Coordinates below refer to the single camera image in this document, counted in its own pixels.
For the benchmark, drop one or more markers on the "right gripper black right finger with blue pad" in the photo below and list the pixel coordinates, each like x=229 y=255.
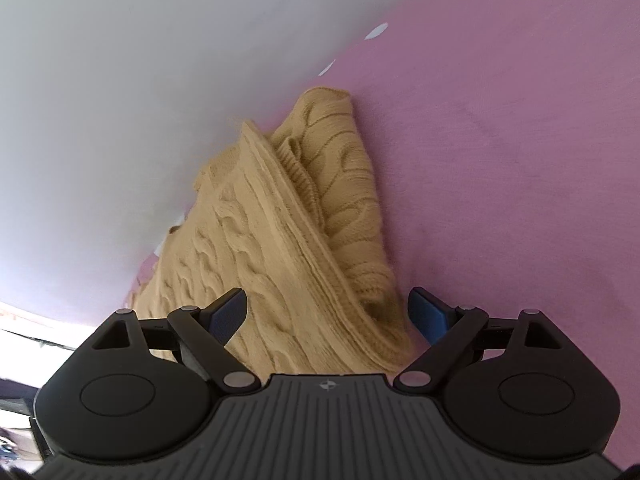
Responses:
x=453 y=336

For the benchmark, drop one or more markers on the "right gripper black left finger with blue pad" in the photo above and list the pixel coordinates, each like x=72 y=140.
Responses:
x=202 y=337

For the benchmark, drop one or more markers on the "yellow cable knit cardigan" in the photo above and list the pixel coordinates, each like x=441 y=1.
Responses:
x=293 y=218

